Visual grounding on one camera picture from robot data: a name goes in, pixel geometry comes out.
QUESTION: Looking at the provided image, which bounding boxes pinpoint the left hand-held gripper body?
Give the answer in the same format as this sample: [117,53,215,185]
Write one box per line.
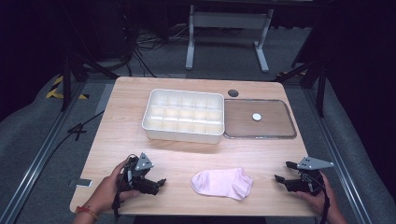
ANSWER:
[120,152,161,196]

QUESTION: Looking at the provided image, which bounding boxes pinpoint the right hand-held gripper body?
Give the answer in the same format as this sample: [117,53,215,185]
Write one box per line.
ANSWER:
[283,156,335,197]

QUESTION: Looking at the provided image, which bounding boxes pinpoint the pink sock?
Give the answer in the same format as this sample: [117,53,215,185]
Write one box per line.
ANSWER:
[190,167,254,202]

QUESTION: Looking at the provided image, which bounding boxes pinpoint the person's right hand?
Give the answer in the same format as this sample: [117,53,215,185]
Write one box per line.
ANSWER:
[294,172,338,217]

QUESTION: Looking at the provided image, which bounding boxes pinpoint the person's left hand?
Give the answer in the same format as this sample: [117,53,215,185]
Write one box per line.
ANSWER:
[89,160,142,217]

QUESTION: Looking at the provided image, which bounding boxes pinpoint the clear plastic box lid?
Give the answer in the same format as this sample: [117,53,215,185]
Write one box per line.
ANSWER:
[222,98,298,140]

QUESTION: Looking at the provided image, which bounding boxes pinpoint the white compartment storage box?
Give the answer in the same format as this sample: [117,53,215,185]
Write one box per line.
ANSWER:
[141,88,226,146]

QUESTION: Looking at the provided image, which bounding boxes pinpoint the black tripod stand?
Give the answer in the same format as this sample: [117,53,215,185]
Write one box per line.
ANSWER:
[273,57,329,119]
[59,50,120,112]

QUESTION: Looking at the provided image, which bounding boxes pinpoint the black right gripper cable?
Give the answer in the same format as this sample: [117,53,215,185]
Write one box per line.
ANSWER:
[318,181,332,224]

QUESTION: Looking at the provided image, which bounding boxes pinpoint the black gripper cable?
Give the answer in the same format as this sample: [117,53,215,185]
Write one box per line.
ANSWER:
[318,181,332,224]
[111,153,138,222]

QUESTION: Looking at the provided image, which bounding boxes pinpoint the metal floor rail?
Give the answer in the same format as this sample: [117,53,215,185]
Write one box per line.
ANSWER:
[302,88,372,224]
[0,81,86,224]

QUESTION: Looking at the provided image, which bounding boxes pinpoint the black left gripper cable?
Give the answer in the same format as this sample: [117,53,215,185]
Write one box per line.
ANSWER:
[111,153,138,222]

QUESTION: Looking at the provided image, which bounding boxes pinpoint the orange bracelet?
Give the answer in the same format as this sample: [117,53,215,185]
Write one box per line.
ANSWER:
[74,204,99,220]

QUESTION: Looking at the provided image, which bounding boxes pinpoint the thin black floor cable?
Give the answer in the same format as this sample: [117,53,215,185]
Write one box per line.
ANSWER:
[46,110,106,157]

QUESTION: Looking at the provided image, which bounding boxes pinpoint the tangle of black floor cables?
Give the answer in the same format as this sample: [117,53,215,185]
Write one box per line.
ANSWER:
[118,21,189,78]

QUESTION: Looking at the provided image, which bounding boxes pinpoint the white metal table frame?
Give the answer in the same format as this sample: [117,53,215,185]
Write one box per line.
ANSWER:
[185,4,276,75]

